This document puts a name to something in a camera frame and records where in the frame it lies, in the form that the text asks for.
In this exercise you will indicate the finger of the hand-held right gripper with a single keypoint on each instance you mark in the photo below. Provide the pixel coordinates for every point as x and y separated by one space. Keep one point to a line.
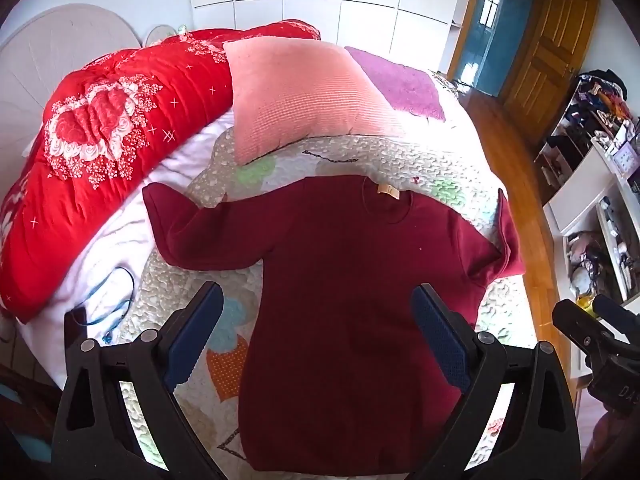
575 325
617 312

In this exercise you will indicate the small purple clock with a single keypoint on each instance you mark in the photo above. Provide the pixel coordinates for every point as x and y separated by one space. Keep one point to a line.
627 160

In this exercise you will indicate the purple pillow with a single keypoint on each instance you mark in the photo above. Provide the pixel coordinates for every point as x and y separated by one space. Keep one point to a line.
400 85

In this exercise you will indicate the white shelf unit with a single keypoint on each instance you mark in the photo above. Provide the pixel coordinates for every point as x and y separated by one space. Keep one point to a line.
580 190

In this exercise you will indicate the small round white board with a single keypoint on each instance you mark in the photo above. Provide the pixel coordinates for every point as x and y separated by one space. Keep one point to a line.
159 36

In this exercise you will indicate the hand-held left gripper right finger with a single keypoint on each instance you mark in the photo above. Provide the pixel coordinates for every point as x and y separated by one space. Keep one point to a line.
440 340

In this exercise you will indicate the cream patterned quilted bedspread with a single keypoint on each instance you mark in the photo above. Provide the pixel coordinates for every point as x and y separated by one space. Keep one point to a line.
165 280

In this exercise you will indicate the white round headboard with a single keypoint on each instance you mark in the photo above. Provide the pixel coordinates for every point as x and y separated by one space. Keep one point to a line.
50 60

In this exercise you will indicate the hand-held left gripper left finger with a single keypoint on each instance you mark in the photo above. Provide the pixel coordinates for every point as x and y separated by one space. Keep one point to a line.
192 335

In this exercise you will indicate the maroon sweater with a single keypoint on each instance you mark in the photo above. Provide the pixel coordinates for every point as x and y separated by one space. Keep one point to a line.
350 285

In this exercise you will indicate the pile of clothes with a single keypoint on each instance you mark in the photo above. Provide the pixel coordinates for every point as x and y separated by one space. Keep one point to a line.
600 100

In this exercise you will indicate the red floral quilt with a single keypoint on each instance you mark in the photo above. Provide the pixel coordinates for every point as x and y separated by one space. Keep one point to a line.
100 185

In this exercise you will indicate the wooden door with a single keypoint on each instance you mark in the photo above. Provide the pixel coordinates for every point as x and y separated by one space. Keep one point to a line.
550 60

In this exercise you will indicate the pink ribbed pillow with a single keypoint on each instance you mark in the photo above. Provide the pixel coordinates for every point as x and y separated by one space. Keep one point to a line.
300 95

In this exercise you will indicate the blue glossy door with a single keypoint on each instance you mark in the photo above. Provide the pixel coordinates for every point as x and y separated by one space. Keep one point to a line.
492 25

